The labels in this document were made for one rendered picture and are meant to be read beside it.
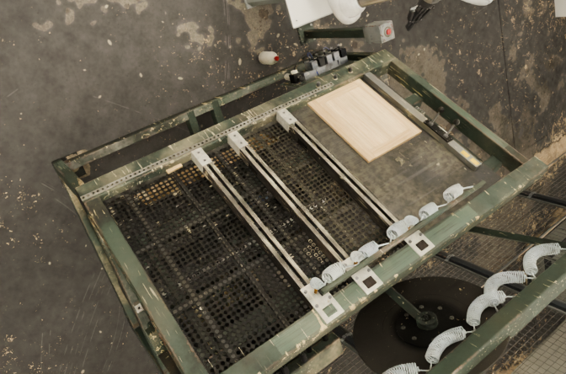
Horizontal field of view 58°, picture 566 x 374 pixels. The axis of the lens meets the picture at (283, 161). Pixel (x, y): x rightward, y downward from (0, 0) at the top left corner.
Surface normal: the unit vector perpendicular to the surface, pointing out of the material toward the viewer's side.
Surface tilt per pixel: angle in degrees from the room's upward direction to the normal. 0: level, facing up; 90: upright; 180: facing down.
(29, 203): 0
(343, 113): 58
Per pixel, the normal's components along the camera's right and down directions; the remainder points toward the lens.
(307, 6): 0.52, 0.19
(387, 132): 0.07, -0.65
